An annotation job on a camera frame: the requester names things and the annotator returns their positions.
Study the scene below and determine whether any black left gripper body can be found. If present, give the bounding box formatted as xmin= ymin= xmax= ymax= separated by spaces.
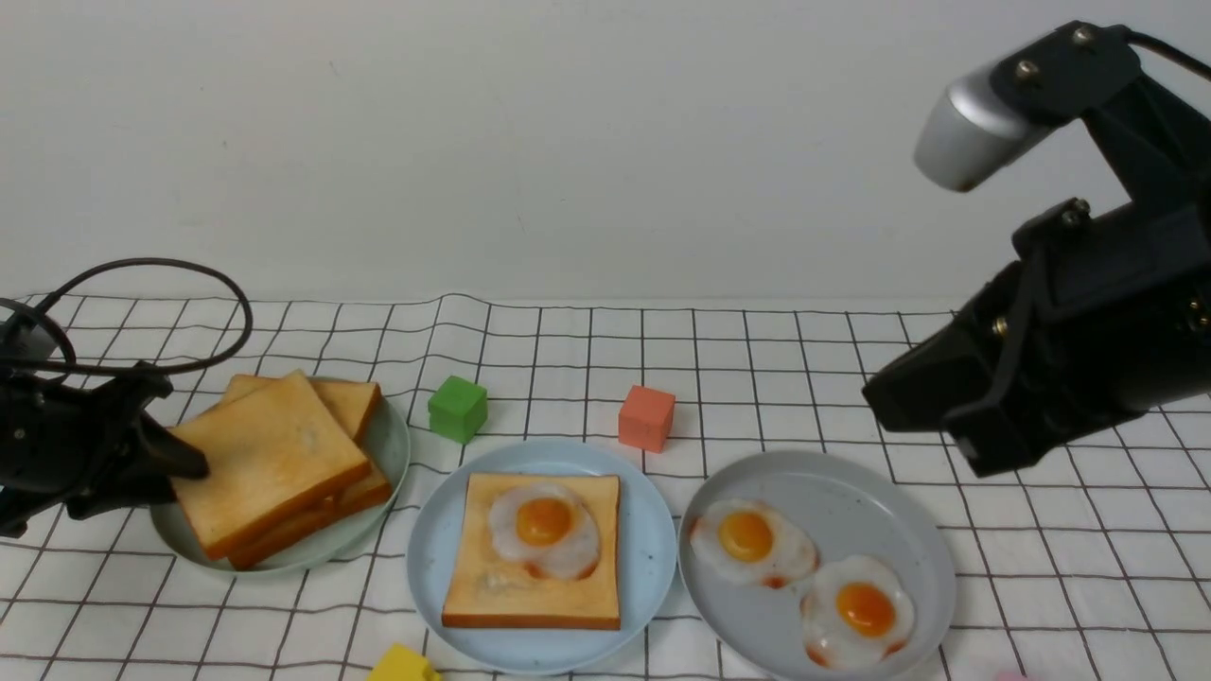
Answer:
xmin=1 ymin=364 xmax=210 ymax=538

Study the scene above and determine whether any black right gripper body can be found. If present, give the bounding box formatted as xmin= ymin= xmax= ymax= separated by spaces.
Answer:
xmin=862 ymin=199 xmax=1210 ymax=477

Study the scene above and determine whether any toast slice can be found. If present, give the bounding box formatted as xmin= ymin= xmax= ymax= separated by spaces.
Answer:
xmin=218 ymin=374 xmax=381 ymax=443
xmin=226 ymin=464 xmax=394 ymax=570
xmin=170 ymin=371 xmax=371 ymax=561
xmin=441 ymin=471 xmax=622 ymax=631

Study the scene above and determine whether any fried egg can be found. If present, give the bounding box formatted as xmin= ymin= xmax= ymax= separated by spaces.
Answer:
xmin=487 ymin=482 xmax=601 ymax=582
xmin=799 ymin=555 xmax=916 ymax=673
xmin=689 ymin=498 xmax=820 ymax=590

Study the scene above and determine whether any white black-grid tablecloth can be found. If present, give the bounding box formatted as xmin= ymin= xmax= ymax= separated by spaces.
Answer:
xmin=1 ymin=294 xmax=1210 ymax=680

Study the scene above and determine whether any green plate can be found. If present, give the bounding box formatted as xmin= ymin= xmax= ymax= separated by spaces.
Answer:
xmin=150 ymin=397 xmax=412 ymax=576

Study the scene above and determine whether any grey plate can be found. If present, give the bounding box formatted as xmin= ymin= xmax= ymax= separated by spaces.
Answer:
xmin=679 ymin=451 xmax=957 ymax=680

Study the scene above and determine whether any green cube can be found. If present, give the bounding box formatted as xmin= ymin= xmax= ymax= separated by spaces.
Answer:
xmin=427 ymin=374 xmax=488 ymax=445

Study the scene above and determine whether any yellow block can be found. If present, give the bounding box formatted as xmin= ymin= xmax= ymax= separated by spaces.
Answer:
xmin=366 ymin=645 xmax=443 ymax=681

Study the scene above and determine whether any orange cube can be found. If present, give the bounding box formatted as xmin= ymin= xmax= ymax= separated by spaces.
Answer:
xmin=618 ymin=385 xmax=677 ymax=453

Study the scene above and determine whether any light blue plate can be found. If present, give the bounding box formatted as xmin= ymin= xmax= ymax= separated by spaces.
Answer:
xmin=404 ymin=437 xmax=677 ymax=679

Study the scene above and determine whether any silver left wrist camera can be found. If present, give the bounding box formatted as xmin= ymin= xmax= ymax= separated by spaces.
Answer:
xmin=1 ymin=313 xmax=58 ymax=362

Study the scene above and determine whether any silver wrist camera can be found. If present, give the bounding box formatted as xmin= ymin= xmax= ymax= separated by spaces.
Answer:
xmin=913 ymin=21 xmax=1211 ymax=214
xmin=1 ymin=313 xmax=58 ymax=362

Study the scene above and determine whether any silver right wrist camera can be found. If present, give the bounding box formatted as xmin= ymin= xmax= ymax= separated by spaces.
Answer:
xmin=913 ymin=21 xmax=1211 ymax=214

